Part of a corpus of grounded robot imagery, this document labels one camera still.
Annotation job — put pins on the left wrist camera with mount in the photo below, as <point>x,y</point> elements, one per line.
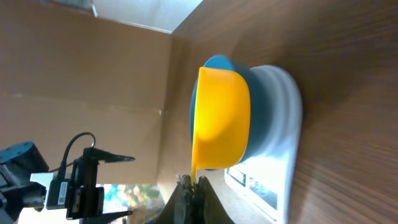
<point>57,194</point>

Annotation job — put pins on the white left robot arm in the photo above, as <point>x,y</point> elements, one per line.
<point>26,182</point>

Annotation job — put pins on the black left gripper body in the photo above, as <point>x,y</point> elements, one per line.
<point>85,201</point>

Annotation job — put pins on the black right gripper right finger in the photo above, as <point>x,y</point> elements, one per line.
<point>208,208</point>

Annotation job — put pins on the blue-grey plastic bowl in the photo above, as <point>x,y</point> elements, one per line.
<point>257,95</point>

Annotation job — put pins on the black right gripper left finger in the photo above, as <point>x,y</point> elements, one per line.
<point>179,208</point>

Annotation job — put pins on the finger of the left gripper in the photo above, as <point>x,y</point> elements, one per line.
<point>108,157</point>
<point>105,218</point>

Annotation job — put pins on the white digital kitchen scale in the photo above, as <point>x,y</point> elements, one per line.
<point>265,179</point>

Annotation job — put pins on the yellow plastic scoop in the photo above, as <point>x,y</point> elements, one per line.
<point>221,121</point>

